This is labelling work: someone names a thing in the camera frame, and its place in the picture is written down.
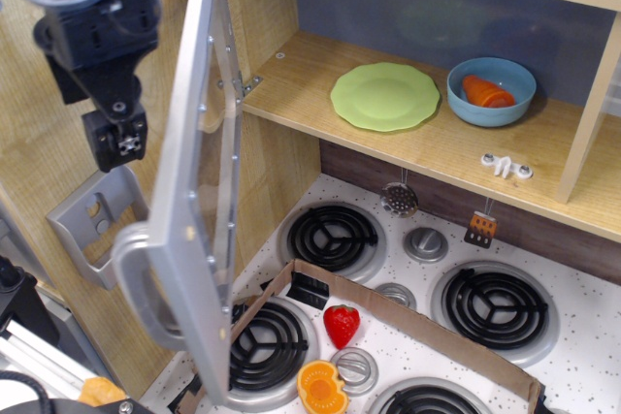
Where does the black braided cable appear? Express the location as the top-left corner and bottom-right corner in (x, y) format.
(0, 369), (52, 414)

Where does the back silver stove knob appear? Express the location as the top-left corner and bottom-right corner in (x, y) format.
(403, 227), (448, 264)

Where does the back right stove burner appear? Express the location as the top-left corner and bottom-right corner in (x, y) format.
(430, 261), (560, 368)

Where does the silver microwave door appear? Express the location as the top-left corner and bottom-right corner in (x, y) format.
(112, 0), (245, 405)

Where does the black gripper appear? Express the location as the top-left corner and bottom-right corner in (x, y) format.
(33, 0), (160, 173)

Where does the stove burner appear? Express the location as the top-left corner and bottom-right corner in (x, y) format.
(226, 298), (319, 413)
(278, 202), (387, 283)
(367, 377), (491, 414)
(430, 261), (560, 368)

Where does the hanging orange toy spatula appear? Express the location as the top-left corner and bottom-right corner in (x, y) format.
(464, 198), (498, 249)

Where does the black equipment at left edge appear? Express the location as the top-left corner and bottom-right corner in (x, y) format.
(1, 256), (60, 346)

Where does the front silver stove knob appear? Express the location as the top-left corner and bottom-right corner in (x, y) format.
(330, 347), (379, 397)

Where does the grey wall phone holder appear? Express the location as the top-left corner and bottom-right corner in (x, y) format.
(47, 166), (148, 290)

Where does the orange toy carrot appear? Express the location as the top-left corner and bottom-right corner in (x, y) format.
(462, 75), (515, 109)

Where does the middle silver stove knob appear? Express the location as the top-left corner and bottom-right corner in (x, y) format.
(376, 282), (417, 310)

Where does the silver stove knob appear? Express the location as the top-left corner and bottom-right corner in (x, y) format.
(376, 282), (417, 310)
(403, 227), (448, 264)
(330, 347), (379, 397)

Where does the back left stove burner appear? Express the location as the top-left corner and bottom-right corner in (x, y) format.
(278, 202), (387, 283)

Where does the yellow toy food piece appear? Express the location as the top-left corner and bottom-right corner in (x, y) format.
(78, 376), (127, 407)

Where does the blue bowl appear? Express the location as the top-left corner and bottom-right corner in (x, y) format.
(446, 57), (537, 128)

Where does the hanging silver toy strainer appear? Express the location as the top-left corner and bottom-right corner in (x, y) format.
(380, 168), (418, 218)

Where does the front right stove burner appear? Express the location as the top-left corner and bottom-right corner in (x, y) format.
(367, 377), (491, 414)

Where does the orange toy fruit half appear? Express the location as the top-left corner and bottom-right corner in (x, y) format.
(297, 360), (349, 414)

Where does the front left stove burner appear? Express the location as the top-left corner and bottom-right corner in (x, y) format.
(226, 298), (319, 413)

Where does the red toy strawberry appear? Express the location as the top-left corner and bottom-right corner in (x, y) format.
(323, 304), (361, 350)

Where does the white door latch clip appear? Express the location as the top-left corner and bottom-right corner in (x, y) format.
(480, 153), (534, 179)

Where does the green plate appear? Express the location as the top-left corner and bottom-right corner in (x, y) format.
(330, 62), (441, 133)

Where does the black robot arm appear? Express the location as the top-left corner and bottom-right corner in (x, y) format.
(28, 0), (162, 173)

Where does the brown cardboard barrier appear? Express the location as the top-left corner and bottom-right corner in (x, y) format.
(166, 260), (541, 413)

